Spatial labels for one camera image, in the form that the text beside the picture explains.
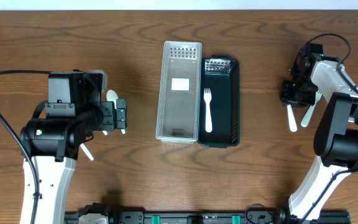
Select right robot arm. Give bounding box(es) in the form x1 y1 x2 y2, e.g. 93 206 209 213
274 42 358 223

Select white label in basket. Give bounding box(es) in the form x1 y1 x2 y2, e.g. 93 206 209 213
171 78 190 91

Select pale blue plastic fork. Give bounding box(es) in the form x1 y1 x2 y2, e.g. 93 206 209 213
301 90 322 128

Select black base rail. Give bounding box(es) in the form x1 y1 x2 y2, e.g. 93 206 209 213
63 202 351 224

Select white plastic fork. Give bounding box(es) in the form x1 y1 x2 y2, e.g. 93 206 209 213
287 105 298 132
203 88 213 133

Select clear plastic mesh basket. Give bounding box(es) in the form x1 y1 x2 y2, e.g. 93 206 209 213
155 41 202 144

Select white plastic spoon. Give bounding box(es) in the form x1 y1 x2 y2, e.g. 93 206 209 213
106 90 127 134
80 143 94 161

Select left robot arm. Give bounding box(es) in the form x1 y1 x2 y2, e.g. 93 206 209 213
20 70 127 223

